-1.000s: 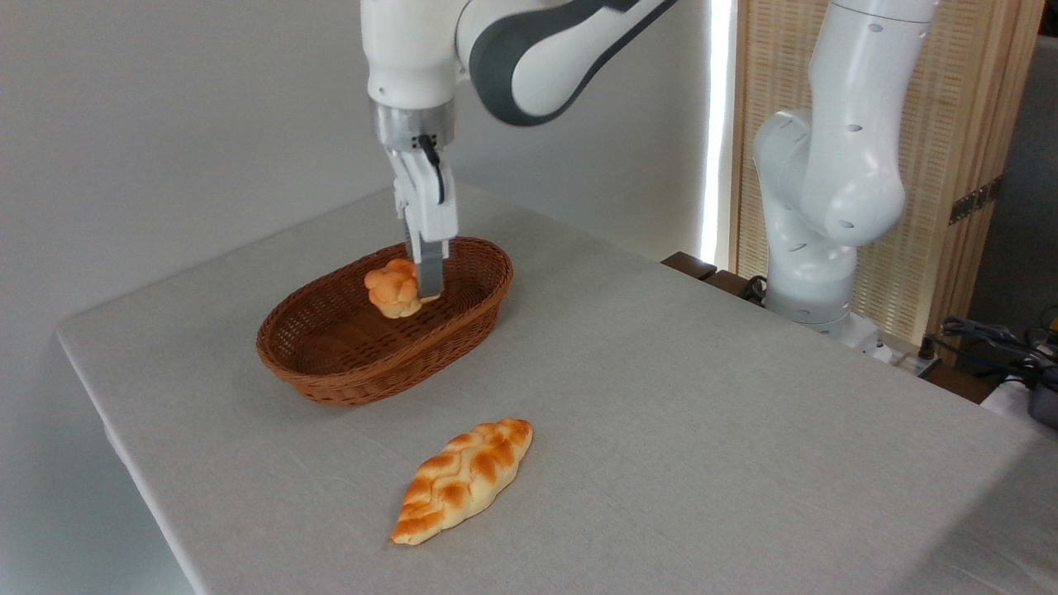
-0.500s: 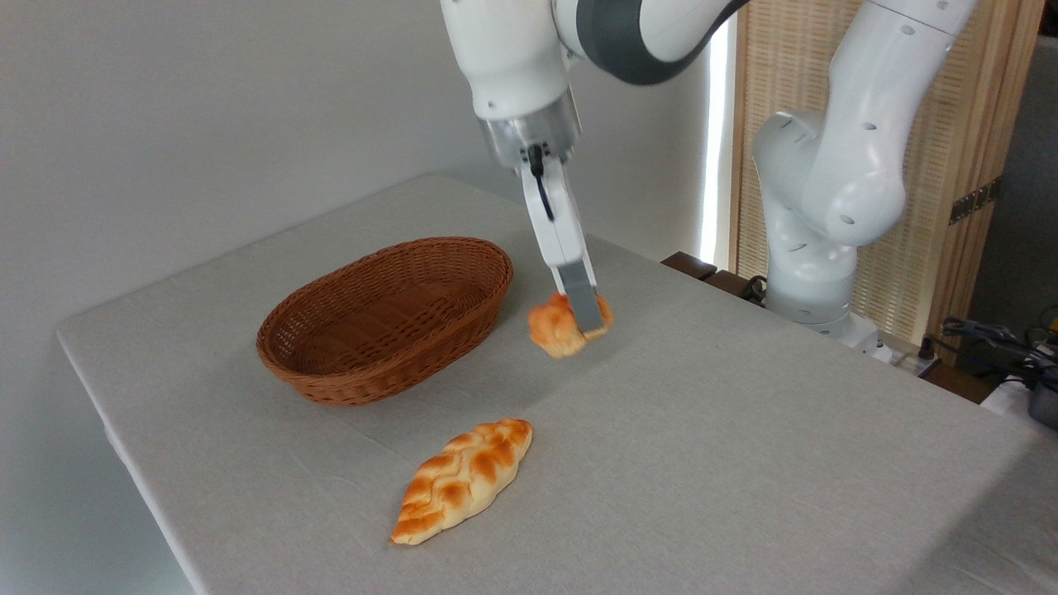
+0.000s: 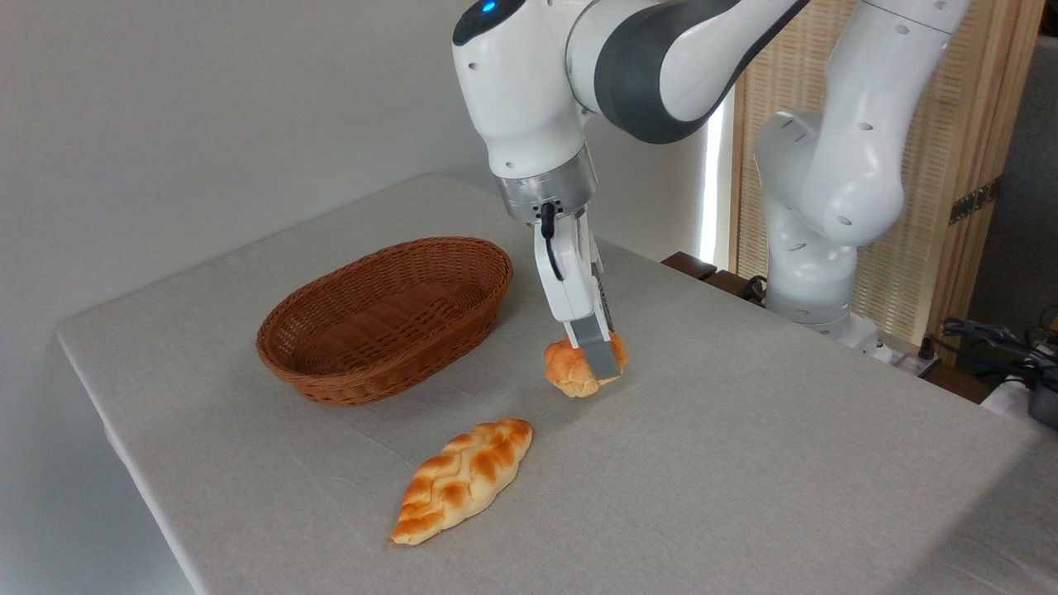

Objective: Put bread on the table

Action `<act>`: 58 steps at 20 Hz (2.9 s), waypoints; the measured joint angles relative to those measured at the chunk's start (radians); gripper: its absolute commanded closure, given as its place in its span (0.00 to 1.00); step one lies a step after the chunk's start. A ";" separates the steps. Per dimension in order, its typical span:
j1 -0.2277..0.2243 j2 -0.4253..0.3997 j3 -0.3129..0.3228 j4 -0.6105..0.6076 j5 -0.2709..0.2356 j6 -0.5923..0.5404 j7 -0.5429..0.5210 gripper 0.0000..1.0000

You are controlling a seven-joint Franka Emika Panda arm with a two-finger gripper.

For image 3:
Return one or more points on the small round bread roll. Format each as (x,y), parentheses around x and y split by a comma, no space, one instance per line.
(570,372)

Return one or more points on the white power strip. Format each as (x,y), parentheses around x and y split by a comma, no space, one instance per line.
(905,359)

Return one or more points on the long braided bread loaf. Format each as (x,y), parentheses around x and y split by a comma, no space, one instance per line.
(463,479)

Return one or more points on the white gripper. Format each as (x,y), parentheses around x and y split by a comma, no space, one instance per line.
(570,281)

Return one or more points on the brown wicker basket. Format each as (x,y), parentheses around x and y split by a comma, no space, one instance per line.
(331,364)

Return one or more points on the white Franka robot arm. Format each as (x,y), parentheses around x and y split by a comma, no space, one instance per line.
(661,58)

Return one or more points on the dark metal screen hinge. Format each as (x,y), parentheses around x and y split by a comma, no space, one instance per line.
(975,201)

